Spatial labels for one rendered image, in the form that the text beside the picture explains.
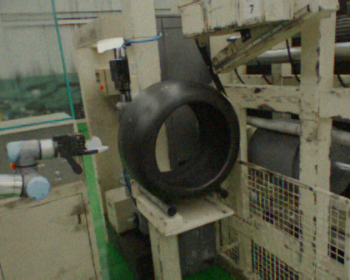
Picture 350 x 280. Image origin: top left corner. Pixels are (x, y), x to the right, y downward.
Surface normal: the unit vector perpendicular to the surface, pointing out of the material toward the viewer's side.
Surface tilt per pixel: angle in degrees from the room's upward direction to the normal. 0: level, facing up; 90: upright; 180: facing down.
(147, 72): 90
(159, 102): 53
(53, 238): 90
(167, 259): 90
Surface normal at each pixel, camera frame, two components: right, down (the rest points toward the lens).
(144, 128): -0.29, -0.09
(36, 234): 0.46, 0.18
